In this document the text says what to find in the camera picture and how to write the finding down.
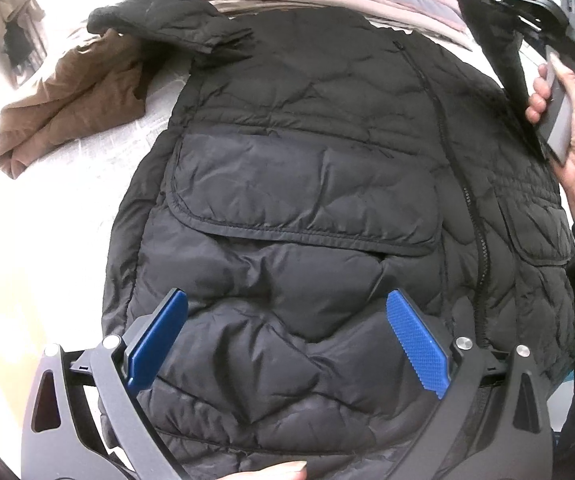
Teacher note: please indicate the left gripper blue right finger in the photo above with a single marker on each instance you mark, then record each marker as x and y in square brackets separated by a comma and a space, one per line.
[428, 358]

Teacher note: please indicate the left hand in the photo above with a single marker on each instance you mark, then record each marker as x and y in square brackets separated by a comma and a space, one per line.
[285, 471]

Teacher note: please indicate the black quilted puffer jacket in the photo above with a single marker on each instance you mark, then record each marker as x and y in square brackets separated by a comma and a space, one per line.
[312, 164]

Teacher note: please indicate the coat rack with clothes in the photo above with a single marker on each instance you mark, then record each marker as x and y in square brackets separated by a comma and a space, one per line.
[22, 49]

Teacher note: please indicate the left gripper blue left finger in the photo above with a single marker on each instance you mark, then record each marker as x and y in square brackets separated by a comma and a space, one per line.
[150, 339]

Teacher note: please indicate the brown folded garment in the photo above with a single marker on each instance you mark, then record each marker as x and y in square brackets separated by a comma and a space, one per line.
[95, 87]

